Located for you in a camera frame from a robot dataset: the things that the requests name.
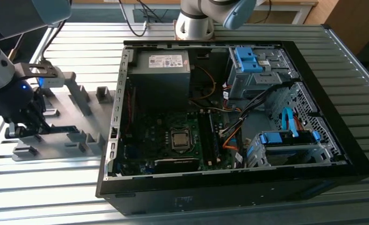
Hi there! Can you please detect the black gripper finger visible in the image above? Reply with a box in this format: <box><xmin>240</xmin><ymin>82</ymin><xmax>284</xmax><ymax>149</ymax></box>
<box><xmin>2</xmin><ymin>117</ymin><xmax>51</xmax><ymax>139</ymax></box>
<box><xmin>30</xmin><ymin>98</ymin><xmax>50</xmax><ymax>128</ymax></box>

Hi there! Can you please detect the grey plastic parts rack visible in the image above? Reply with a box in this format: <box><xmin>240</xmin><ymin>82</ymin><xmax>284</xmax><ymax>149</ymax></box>
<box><xmin>10</xmin><ymin>71</ymin><xmax>115</xmax><ymax>162</ymax></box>

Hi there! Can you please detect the green motherboard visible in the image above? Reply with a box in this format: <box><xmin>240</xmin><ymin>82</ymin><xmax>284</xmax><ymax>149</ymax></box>
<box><xmin>121</xmin><ymin>109</ymin><xmax>244</xmax><ymax>176</ymax></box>

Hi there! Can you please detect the grey power supply with label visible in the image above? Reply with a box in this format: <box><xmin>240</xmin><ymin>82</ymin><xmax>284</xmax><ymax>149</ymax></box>
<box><xmin>127</xmin><ymin>50</ymin><xmax>191</xmax><ymax>113</ymax></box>

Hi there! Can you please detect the silver CPU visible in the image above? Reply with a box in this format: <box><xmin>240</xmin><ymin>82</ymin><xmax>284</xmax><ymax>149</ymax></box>
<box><xmin>173</xmin><ymin>133</ymin><xmax>189</xmax><ymax>146</ymax></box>

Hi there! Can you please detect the CPU socket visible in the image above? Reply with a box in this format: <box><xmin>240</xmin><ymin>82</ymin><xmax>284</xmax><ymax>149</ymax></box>
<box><xmin>167</xmin><ymin>127</ymin><xmax>194</xmax><ymax>154</ymax></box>

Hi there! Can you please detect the black graphics card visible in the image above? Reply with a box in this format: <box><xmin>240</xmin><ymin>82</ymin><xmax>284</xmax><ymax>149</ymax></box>
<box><xmin>153</xmin><ymin>156</ymin><xmax>200</xmax><ymax>174</ymax></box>

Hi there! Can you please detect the black open PC case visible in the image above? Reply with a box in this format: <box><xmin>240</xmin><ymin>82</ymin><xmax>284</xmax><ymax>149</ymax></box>
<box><xmin>94</xmin><ymin>39</ymin><xmax>369</xmax><ymax>216</ymax></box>

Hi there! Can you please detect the large blue drive carrier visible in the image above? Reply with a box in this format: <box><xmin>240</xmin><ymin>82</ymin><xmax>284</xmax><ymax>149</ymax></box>
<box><xmin>234</xmin><ymin>47</ymin><xmax>263</xmax><ymax>74</ymax></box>

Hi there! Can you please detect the grey metal drive cage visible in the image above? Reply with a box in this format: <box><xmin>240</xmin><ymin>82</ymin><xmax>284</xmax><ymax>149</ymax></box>
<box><xmin>226</xmin><ymin>46</ymin><xmax>300</xmax><ymax>100</ymax></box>

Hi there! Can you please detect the silver metal disk bay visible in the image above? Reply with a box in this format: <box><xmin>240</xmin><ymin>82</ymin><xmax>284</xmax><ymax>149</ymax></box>
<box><xmin>244</xmin><ymin>130</ymin><xmax>347</xmax><ymax>168</ymax></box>

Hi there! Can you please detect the white-framed wooden desk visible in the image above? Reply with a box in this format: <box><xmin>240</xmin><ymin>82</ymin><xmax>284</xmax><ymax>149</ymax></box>
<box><xmin>121</xmin><ymin>0</ymin><xmax>318</xmax><ymax>25</ymax></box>

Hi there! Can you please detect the wooden cabinet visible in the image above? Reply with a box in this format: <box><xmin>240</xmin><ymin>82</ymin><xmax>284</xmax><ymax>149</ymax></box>
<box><xmin>304</xmin><ymin>0</ymin><xmax>369</xmax><ymax>56</ymax></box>

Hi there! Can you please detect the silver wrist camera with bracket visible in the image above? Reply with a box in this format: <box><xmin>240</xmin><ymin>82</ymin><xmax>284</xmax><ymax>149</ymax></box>
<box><xmin>13</xmin><ymin>62</ymin><xmax>65</xmax><ymax>89</ymax></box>

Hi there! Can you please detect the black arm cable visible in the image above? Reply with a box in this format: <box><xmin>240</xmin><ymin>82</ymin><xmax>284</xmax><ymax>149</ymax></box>
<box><xmin>39</xmin><ymin>20</ymin><xmax>66</xmax><ymax>65</ymax></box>

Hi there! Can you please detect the red twisted cable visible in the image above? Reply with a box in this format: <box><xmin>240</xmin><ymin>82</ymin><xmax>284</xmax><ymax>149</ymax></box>
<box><xmin>126</xmin><ymin>90</ymin><xmax>134</xmax><ymax>136</ymax></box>

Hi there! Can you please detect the thin orange wire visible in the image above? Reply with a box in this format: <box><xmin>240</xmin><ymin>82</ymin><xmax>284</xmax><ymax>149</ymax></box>
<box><xmin>189</xmin><ymin>65</ymin><xmax>215</xmax><ymax>101</ymax></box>

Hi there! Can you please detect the orange flat data cable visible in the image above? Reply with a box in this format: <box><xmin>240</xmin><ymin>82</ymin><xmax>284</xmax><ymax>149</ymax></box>
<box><xmin>222</xmin><ymin>124</ymin><xmax>244</xmax><ymax>150</ymax></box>

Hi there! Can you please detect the black cable bundle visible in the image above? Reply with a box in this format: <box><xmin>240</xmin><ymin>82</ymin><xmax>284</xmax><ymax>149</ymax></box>
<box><xmin>219</xmin><ymin>83</ymin><xmax>284</xmax><ymax>138</ymax></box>

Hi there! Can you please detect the blue disk carrier with handle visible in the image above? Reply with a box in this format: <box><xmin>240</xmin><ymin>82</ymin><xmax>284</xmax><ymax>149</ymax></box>
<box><xmin>258</xmin><ymin>132</ymin><xmax>292</xmax><ymax>144</ymax></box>

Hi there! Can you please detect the blue data cable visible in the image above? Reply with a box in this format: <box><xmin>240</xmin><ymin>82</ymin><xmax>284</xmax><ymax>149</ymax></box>
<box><xmin>280</xmin><ymin>107</ymin><xmax>299</xmax><ymax>138</ymax></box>

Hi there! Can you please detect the perforated metal bracket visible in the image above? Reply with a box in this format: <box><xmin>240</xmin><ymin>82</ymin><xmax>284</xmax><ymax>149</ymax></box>
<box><xmin>263</xmin><ymin>82</ymin><xmax>344</xmax><ymax>162</ymax></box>

